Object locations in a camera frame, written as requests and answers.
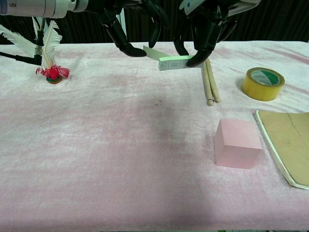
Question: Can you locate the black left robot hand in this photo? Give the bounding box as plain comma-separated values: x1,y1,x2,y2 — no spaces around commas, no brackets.
88,0,170,58

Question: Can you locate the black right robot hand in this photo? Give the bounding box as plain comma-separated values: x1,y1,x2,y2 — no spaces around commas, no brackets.
174,0,261,68

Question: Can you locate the small green paper piece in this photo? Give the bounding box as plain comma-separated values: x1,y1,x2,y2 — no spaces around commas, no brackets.
142,45,169,60

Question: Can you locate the pink foam cube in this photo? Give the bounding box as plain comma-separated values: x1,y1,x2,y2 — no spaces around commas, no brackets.
213,118,263,169

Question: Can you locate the white feather shuttlecock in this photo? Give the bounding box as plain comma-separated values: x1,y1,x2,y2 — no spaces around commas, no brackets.
0,17,71,85

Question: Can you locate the black pleated curtain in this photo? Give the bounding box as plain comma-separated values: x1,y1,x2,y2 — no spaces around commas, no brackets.
0,0,309,45

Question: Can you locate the yellow packing tape roll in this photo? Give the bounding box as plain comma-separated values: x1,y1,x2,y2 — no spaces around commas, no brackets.
241,67,285,102

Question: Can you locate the pink plush table cloth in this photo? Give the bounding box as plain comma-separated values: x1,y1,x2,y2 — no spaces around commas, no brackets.
0,41,309,231

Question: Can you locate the brown cardboard notebook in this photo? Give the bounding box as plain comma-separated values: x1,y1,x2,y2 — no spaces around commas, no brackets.
253,110,309,190

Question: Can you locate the white frame post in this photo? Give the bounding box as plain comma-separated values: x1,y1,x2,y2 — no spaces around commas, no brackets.
120,7,127,42

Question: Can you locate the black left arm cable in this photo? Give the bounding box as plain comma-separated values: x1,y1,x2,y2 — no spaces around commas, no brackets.
0,18,45,66

